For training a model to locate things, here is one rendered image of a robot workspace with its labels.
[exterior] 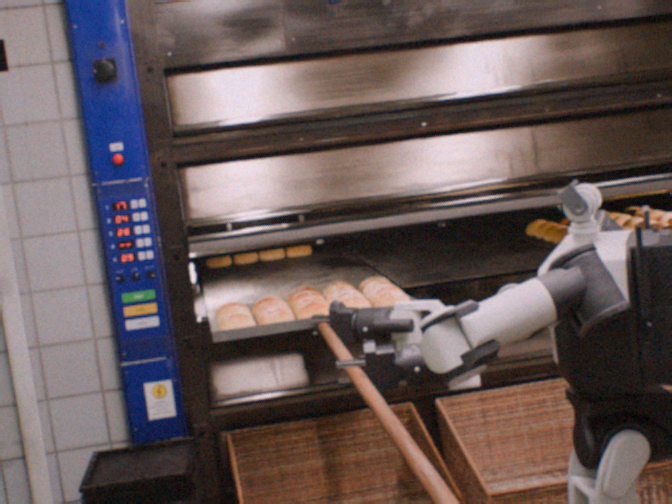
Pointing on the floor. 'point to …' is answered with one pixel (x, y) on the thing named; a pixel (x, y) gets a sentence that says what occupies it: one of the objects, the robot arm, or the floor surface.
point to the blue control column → (125, 107)
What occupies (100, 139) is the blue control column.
